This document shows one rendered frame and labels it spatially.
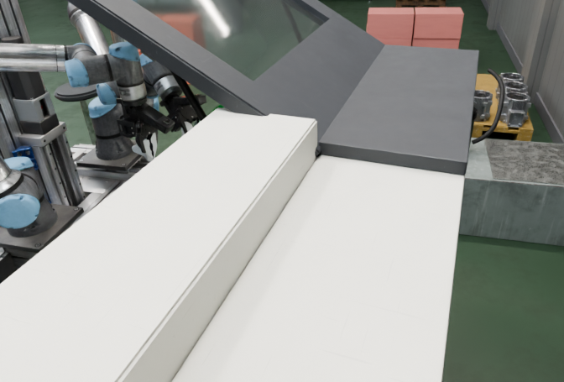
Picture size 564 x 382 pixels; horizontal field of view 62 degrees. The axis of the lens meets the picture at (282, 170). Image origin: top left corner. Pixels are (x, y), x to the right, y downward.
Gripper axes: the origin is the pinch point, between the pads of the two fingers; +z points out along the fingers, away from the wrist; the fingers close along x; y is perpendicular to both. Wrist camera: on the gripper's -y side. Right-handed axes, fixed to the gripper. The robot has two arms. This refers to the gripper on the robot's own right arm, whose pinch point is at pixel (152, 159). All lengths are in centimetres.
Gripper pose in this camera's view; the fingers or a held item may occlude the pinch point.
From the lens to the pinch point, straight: 150.5
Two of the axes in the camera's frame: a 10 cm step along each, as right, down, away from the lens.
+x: -3.6, 4.9, -7.9
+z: 0.4, 8.6, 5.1
